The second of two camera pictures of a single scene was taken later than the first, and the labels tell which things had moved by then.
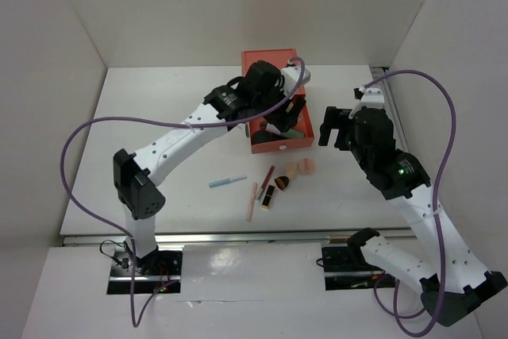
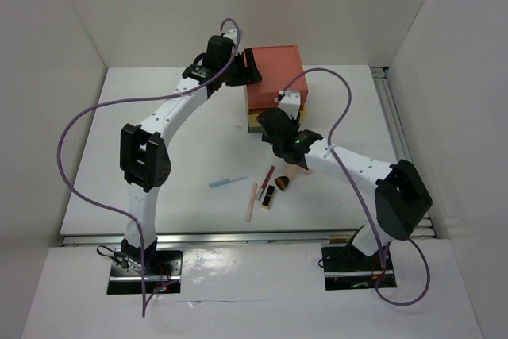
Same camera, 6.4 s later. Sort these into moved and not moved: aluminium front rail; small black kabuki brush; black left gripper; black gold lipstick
Moved: black left gripper
Not moved: small black kabuki brush; aluminium front rail; black gold lipstick
